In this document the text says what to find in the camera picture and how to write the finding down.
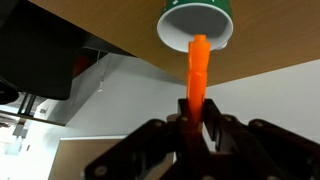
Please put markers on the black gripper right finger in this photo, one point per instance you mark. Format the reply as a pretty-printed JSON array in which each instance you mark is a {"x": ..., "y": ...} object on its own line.
[{"x": 260, "y": 150}]

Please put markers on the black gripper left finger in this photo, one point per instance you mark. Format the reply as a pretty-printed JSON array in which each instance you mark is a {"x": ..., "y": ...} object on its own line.
[{"x": 143, "y": 150}]

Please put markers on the orange marker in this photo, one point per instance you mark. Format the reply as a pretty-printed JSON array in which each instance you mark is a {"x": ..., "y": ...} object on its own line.
[{"x": 198, "y": 73}]

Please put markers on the white and green cup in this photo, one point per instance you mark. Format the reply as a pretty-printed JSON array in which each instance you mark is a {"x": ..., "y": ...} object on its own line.
[{"x": 196, "y": 23}]

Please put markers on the light background desk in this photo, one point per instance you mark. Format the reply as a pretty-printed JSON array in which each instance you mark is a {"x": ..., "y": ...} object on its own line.
[{"x": 33, "y": 118}]

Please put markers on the black office chair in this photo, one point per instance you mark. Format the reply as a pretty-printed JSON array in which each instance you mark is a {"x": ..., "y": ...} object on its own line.
[{"x": 33, "y": 50}]

